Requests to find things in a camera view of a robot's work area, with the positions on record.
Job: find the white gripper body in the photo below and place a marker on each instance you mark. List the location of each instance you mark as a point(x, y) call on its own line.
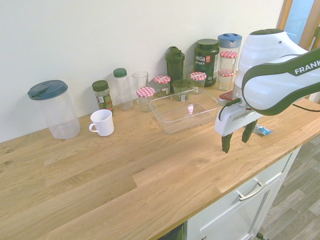
point(228, 120)

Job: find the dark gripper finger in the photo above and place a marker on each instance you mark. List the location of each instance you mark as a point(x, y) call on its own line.
point(226, 143)
point(248, 132)

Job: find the blue protein bar wrapper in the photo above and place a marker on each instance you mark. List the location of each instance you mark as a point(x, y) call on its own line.
point(263, 130)

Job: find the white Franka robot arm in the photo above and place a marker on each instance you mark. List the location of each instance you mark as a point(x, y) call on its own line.
point(265, 82)

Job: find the clear rectangular plastic container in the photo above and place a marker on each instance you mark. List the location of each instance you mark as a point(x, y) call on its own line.
point(185, 115)

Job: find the dark Vega protein tub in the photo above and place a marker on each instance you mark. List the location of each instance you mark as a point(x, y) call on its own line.
point(206, 62)

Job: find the glass jar red checkered lid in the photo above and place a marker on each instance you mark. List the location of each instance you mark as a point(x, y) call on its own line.
point(225, 81)
point(162, 85)
point(198, 81)
point(228, 61)
point(145, 98)

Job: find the small green lidded tub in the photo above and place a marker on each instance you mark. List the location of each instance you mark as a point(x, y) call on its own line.
point(182, 90)

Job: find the white cabinet with drawer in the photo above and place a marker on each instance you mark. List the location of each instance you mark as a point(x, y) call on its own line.
point(232, 217)

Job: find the dark green shaker bottle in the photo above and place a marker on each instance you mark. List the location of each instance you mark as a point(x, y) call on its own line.
point(175, 65)

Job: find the clear pitcher light blue lid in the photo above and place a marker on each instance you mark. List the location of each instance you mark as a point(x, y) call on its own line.
point(228, 41)

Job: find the tall clear drinking glass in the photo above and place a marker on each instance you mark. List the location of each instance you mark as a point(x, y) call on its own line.
point(140, 80)

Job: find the clear bottle green cap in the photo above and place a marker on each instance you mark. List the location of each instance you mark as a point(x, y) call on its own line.
point(122, 90)

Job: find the white mug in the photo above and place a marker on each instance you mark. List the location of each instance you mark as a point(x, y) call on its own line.
point(102, 122)

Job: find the spice jar dark green lid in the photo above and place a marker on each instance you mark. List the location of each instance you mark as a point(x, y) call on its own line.
point(102, 97)

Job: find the clear pitcher dark blue lid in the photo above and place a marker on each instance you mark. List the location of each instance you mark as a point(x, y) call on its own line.
point(60, 112)

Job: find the wooden door frame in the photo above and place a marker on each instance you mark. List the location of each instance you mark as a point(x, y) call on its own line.
point(285, 15)

